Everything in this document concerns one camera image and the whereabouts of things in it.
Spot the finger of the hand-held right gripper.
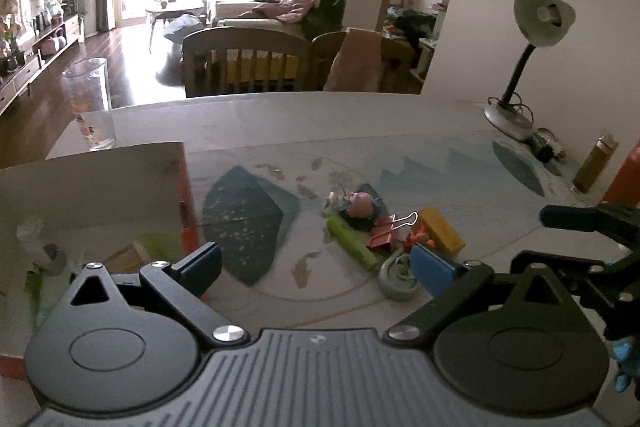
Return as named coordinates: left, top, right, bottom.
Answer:
left=540, top=204, right=640, bottom=250
left=510, top=250, right=621, bottom=293

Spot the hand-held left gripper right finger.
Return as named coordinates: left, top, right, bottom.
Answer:
left=382, top=243, right=576, bottom=350

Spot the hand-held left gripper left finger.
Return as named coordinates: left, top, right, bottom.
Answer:
left=62, top=242, right=250, bottom=349

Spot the small orange toy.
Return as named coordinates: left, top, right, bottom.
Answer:
left=405, top=227, right=437, bottom=252

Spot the yellow box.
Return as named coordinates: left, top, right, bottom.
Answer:
left=417, top=207, right=466, bottom=255

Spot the orange binder clip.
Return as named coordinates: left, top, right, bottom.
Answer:
left=369, top=211, right=419, bottom=252

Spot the green tube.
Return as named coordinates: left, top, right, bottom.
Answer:
left=326, top=214, right=379, bottom=270

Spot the pink pig toy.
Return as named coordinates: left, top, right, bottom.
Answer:
left=345, top=191, right=382, bottom=220

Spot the orange cardboard box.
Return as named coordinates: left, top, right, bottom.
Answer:
left=0, top=142, right=201, bottom=378

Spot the white bottle silver cap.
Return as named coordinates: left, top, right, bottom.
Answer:
left=17, top=217, right=68, bottom=278

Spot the person's right hand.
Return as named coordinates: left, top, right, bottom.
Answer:
left=610, top=339, right=640, bottom=394

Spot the brown bottle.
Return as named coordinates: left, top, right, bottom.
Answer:
left=572, top=132, right=620, bottom=194

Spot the blue printed table mat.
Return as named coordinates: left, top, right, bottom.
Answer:
left=185, top=129, right=601, bottom=303

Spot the orange water bottle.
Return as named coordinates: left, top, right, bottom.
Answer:
left=602, top=149, right=640, bottom=208

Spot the black power plug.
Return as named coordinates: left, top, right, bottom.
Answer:
left=530, top=129, right=566, bottom=162

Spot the clear glass vase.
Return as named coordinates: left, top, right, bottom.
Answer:
left=62, top=58, right=118, bottom=152

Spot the grey desk lamp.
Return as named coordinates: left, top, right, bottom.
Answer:
left=483, top=0, right=577, bottom=142

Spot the light wooden chair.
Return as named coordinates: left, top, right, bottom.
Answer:
left=311, top=29, right=416, bottom=94
left=181, top=26, right=313, bottom=98

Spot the pink cloth on chair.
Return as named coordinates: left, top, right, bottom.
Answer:
left=324, top=28, right=386, bottom=92

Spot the grey bean bag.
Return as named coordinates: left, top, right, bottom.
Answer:
left=162, top=13, right=206, bottom=44

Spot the beige sofa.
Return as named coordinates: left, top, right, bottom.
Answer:
left=207, top=0, right=347, bottom=40

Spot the wooden tv cabinet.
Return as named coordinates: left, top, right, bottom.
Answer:
left=0, top=13, right=83, bottom=115

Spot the round coffee table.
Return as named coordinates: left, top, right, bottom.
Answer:
left=145, top=0, right=208, bottom=52

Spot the pink flower arrangement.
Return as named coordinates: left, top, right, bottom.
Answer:
left=0, top=19, right=16, bottom=58

